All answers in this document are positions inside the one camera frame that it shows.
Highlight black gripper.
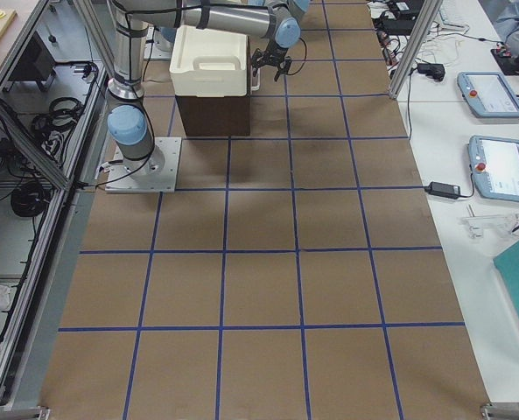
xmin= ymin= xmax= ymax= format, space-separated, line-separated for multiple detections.
xmin=250 ymin=43 xmax=291 ymax=81

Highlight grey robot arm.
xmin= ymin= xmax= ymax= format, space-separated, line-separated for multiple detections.
xmin=108 ymin=1 xmax=309 ymax=178

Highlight dark brown drawer cabinet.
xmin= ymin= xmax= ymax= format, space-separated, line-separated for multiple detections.
xmin=175 ymin=42 xmax=250 ymax=137

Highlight cream plastic storage box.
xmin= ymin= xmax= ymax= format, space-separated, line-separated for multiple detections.
xmin=170 ymin=25 xmax=248 ymax=97

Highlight black power adapter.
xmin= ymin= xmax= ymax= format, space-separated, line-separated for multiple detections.
xmin=424 ymin=181 xmax=461 ymax=200

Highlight far blue teach pendant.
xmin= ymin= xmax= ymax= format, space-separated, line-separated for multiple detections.
xmin=457 ymin=72 xmax=519 ymax=118

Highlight blue teach pendant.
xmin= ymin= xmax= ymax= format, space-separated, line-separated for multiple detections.
xmin=457 ymin=72 xmax=519 ymax=118
xmin=467 ymin=135 xmax=519 ymax=202

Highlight near blue teach pendant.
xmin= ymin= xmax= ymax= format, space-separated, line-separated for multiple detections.
xmin=467 ymin=135 xmax=519 ymax=202

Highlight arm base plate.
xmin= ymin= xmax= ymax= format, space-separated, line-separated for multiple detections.
xmin=144 ymin=31 xmax=173 ymax=60
xmin=104 ymin=137 xmax=182 ymax=193

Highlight aluminium frame post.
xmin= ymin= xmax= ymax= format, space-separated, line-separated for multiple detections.
xmin=389 ymin=0 xmax=442 ymax=100

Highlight coiled black cables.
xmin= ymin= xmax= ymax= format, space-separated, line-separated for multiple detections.
xmin=10 ymin=60 xmax=101 ymax=220

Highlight clear acrylic bracket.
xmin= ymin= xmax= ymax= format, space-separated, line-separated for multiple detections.
xmin=461 ymin=205 xmax=519 ymax=240

